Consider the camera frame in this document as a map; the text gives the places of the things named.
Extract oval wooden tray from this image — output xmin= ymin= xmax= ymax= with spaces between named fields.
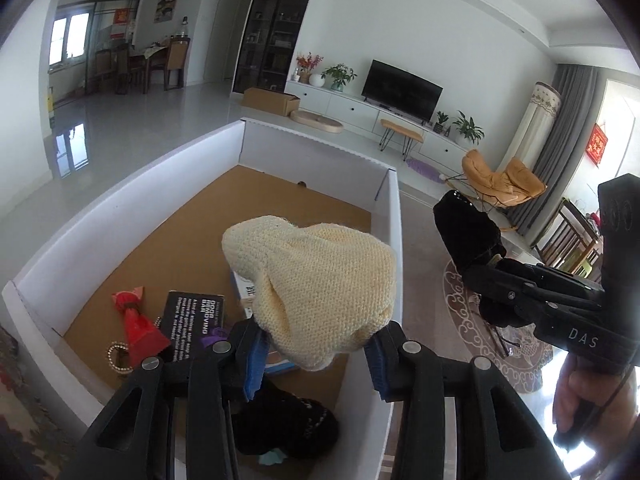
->
xmin=290 ymin=109 xmax=345 ymax=135

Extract grey curtain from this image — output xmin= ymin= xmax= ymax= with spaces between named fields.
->
xmin=507 ymin=62 xmax=598 ymax=233

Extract black knitted cloth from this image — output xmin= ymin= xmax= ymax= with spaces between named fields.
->
xmin=231 ymin=377 xmax=341 ymax=461

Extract red cloth ornament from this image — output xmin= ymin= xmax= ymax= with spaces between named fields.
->
xmin=111 ymin=285 xmax=172 ymax=368

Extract blue and white carton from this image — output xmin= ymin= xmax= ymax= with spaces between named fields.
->
xmin=229 ymin=267 xmax=301 ymax=377

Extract red poster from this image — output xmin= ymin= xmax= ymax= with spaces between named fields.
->
xmin=111 ymin=7 xmax=132 ymax=41

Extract brown wooden chair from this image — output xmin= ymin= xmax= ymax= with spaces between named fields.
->
xmin=534 ymin=197 xmax=606 ymax=281

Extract leafy potted plant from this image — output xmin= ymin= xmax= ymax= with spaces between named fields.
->
xmin=451 ymin=111 xmax=486 ymax=146

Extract white door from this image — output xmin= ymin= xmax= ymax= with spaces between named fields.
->
xmin=204 ymin=0 xmax=241 ymax=85

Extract round patterned rug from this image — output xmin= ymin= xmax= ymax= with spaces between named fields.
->
xmin=442 ymin=255 xmax=568 ymax=396

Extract brown cardboard box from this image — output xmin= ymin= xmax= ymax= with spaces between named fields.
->
xmin=241 ymin=86 xmax=301 ymax=118

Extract black printed box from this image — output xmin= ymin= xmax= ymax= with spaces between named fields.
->
xmin=157 ymin=289 xmax=232 ymax=368

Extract black glass display cabinet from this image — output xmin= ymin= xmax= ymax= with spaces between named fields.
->
xmin=231 ymin=0 xmax=323 ymax=96

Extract green potted plant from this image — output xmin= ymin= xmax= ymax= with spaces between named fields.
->
xmin=321 ymin=62 xmax=358 ymax=93

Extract balcony window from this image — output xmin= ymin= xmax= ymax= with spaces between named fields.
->
xmin=49 ymin=12 xmax=91 ymax=66

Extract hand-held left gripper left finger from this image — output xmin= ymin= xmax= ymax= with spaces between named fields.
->
xmin=60 ymin=319 xmax=269 ymax=480

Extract person's right forearm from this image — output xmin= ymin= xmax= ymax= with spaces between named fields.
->
xmin=580 ymin=380 xmax=640 ymax=466

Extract rhinestone bracelet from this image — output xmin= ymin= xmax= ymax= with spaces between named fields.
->
xmin=105 ymin=316 xmax=163 ymax=376

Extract cream knitted hat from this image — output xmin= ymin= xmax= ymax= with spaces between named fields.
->
xmin=221 ymin=214 xmax=398 ymax=372

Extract black television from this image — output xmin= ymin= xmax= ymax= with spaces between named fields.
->
xmin=361 ymin=59 xmax=444 ymax=120

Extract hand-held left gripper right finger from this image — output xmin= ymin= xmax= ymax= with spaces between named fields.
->
xmin=363 ymin=320 xmax=568 ymax=480

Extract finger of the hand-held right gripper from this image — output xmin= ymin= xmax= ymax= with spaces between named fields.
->
xmin=479 ymin=291 xmax=542 ymax=330
xmin=464 ymin=259 xmax=605 ymax=294

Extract dark wooden dining chair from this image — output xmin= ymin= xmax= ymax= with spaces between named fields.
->
xmin=114 ymin=47 xmax=132 ymax=96
xmin=94 ymin=49 xmax=115 ymax=93

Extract tan padded dining chair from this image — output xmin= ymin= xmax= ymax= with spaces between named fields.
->
xmin=164 ymin=37 xmax=192 ymax=92

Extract white television cabinet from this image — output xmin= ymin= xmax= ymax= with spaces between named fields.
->
xmin=285 ymin=80 xmax=488 ymax=166

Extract red flowers in vase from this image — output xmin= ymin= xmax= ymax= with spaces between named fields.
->
xmin=295 ymin=52 xmax=325 ymax=85

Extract orange lounge chair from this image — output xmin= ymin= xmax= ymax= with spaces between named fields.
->
xmin=447 ymin=149 xmax=547 ymax=211

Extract wooden dining table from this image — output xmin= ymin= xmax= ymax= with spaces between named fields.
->
xmin=127 ymin=45 xmax=171 ymax=93

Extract covered standing air conditioner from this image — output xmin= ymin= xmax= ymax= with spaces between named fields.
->
xmin=494 ymin=81 xmax=562 ymax=178

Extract red wall decoration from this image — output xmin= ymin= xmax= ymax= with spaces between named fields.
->
xmin=585 ymin=122 xmax=608 ymax=167

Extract person's right hand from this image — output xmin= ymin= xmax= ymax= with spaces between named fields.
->
xmin=551 ymin=354 xmax=614 ymax=432

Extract framed wall painting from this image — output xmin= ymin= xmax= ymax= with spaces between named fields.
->
xmin=153 ymin=0 xmax=181 ymax=23

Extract floral patterned cloth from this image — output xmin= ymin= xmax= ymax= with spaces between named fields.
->
xmin=0 ymin=325 xmax=101 ymax=480

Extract wooden stool with metal legs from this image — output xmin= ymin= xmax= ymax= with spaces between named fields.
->
xmin=378 ymin=119 xmax=425 ymax=161

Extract large white cardboard box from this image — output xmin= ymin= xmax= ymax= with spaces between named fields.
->
xmin=1 ymin=117 xmax=405 ymax=480

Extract purple mop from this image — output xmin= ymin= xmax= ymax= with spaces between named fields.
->
xmin=405 ymin=157 xmax=451 ymax=183

